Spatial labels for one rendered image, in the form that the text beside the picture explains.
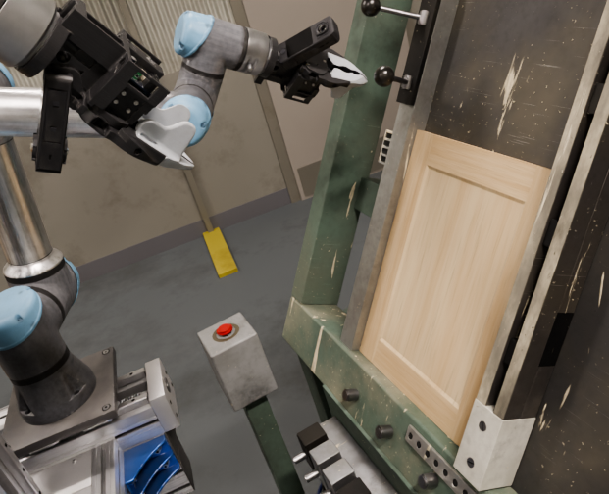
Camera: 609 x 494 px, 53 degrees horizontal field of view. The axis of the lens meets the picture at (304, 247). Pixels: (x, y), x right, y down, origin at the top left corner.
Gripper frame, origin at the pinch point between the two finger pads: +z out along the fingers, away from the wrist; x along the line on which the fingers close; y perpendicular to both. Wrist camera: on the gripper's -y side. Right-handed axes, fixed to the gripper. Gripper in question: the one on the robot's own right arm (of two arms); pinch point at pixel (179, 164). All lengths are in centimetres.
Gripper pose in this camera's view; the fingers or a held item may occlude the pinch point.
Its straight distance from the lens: 72.6
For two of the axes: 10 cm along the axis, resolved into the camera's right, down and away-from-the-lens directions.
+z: 6.0, 4.3, 6.7
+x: -2.9, -6.7, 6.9
